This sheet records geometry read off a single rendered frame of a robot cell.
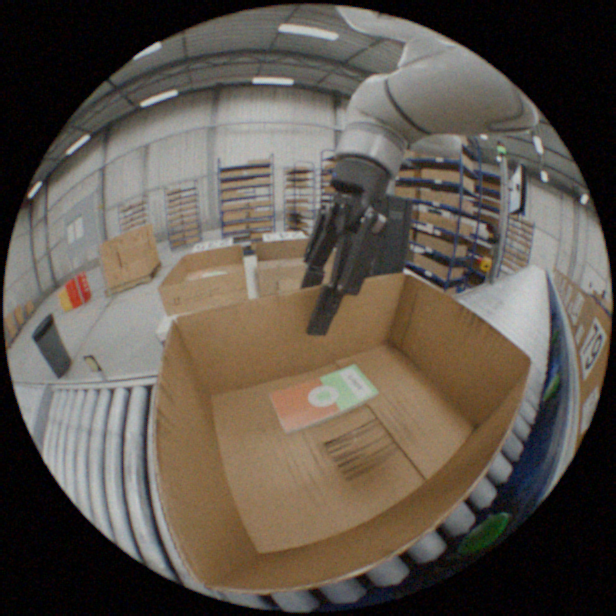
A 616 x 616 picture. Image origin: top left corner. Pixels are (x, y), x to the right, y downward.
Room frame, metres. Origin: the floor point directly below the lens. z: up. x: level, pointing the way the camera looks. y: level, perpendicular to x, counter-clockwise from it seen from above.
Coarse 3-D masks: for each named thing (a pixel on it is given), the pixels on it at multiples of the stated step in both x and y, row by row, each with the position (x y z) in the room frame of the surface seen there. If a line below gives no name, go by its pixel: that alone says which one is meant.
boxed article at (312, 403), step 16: (352, 368) 0.24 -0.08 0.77; (304, 384) 0.21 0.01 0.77; (320, 384) 0.20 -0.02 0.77; (336, 384) 0.20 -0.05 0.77; (352, 384) 0.20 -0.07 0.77; (368, 384) 0.20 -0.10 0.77; (272, 400) 0.17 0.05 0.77; (288, 400) 0.17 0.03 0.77; (304, 400) 0.17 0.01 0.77; (320, 400) 0.17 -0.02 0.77; (336, 400) 0.17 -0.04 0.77; (352, 400) 0.17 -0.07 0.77; (368, 400) 0.17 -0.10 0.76; (288, 416) 0.14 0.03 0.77; (304, 416) 0.14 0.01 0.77; (320, 416) 0.14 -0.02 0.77; (336, 416) 0.15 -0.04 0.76; (288, 432) 0.12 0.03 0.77
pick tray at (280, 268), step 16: (288, 240) 0.92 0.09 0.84; (304, 240) 0.94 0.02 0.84; (256, 256) 0.65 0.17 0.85; (272, 256) 0.90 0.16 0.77; (288, 256) 0.92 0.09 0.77; (272, 272) 0.53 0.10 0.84; (288, 272) 0.54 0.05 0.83; (304, 272) 0.55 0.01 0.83; (272, 288) 0.53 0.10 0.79; (288, 288) 0.54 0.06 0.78
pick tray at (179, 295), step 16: (192, 256) 0.80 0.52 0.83; (208, 256) 0.82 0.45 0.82; (224, 256) 0.85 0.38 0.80; (240, 256) 0.87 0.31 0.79; (176, 272) 0.63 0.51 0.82; (192, 272) 0.79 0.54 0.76; (240, 272) 0.52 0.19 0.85; (160, 288) 0.43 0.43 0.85; (176, 288) 0.45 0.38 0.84; (192, 288) 0.47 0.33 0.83; (208, 288) 0.48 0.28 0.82; (224, 288) 0.50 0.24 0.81; (240, 288) 0.51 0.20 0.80; (176, 304) 0.44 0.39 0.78; (192, 304) 0.46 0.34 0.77; (208, 304) 0.48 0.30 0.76
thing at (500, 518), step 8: (488, 520) -0.11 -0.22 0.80; (496, 520) -0.12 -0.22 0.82; (504, 520) -0.12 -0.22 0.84; (480, 528) -0.12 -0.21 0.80; (488, 528) -0.12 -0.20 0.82; (496, 528) -0.12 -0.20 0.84; (472, 536) -0.12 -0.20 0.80; (480, 536) -0.13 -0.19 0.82; (488, 536) -0.13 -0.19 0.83; (496, 536) -0.13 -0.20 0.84; (464, 544) -0.13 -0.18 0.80; (472, 544) -0.13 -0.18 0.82; (480, 544) -0.13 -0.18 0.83; (464, 552) -0.14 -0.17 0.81; (472, 552) -0.14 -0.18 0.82
